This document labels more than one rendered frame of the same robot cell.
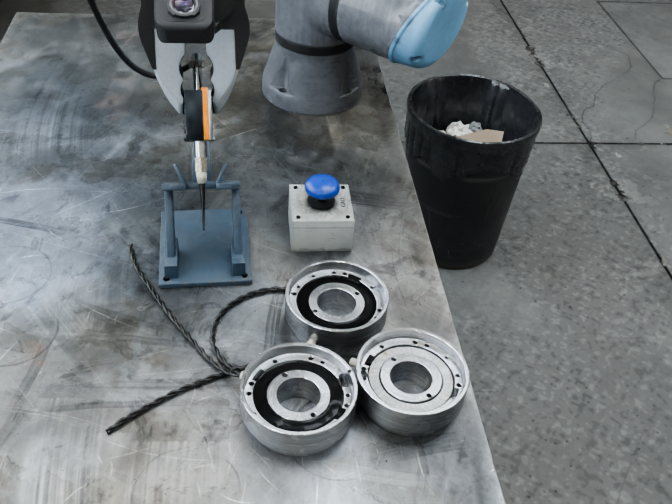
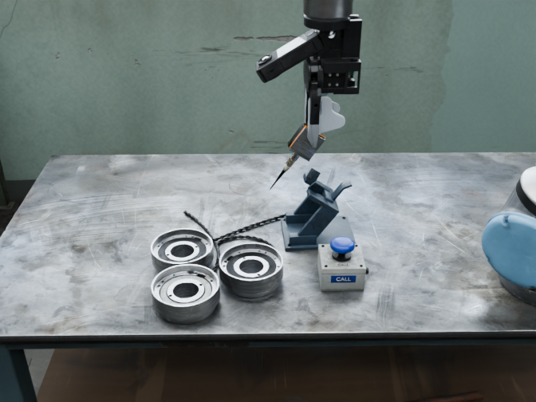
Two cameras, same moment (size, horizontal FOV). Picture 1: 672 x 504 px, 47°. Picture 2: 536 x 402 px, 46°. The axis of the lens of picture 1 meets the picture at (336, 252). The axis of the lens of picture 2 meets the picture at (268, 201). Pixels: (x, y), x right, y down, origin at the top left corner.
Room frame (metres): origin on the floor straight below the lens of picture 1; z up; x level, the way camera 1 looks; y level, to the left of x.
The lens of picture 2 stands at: (0.71, -0.83, 1.45)
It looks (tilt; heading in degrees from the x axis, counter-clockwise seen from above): 31 degrees down; 98
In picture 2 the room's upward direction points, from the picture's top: straight up
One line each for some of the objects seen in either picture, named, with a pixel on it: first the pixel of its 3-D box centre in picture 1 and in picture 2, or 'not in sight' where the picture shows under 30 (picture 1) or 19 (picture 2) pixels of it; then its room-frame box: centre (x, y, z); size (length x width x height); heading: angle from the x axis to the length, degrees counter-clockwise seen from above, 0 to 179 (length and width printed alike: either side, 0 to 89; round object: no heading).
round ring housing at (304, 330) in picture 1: (336, 308); (251, 270); (0.57, -0.01, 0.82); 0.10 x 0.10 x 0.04
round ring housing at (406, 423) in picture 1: (409, 383); (186, 294); (0.48, -0.08, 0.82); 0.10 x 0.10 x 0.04
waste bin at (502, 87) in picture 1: (459, 176); not in sight; (1.72, -0.31, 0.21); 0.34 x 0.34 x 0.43
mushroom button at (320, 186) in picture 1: (321, 198); (341, 253); (0.71, 0.02, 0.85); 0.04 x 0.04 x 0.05
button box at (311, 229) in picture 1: (320, 213); (344, 266); (0.72, 0.02, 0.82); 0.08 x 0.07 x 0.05; 9
